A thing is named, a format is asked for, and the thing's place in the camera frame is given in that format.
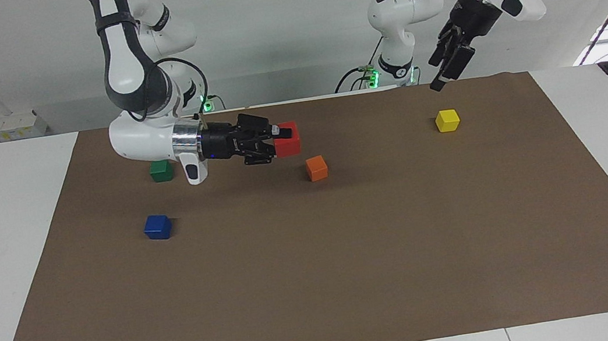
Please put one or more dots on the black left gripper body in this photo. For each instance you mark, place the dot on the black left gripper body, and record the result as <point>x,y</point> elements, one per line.
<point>471,13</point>

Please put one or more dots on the red wooden block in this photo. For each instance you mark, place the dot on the red wooden block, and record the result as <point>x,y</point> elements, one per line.
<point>290,146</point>

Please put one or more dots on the green wooden block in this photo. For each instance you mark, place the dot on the green wooden block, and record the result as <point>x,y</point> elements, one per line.
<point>161,171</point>

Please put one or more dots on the yellow wooden block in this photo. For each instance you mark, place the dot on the yellow wooden block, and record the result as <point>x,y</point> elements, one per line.
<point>447,121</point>

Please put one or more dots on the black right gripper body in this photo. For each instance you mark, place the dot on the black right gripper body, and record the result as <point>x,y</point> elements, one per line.
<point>230,142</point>

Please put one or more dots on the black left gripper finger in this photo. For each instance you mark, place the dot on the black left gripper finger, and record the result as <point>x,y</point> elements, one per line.
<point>461,62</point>
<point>439,84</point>

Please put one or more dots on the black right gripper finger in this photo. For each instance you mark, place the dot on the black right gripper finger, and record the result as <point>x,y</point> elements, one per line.
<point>282,133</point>
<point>264,160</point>

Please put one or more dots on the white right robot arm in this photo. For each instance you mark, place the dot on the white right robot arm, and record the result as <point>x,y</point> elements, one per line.
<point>132,70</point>

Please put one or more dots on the white box with yellow label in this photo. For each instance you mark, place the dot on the white box with yellow label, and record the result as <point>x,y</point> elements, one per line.
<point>16,126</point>

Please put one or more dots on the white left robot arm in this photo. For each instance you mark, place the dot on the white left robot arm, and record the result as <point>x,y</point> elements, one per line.
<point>406,10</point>

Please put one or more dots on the brown table mat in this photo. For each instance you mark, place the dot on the brown table mat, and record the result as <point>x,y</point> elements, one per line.
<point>323,273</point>

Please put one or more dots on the blue wooden block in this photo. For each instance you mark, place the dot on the blue wooden block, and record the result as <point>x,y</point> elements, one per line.
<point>157,228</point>

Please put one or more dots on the orange wooden block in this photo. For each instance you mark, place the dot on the orange wooden block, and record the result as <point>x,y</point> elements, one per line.
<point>317,169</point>

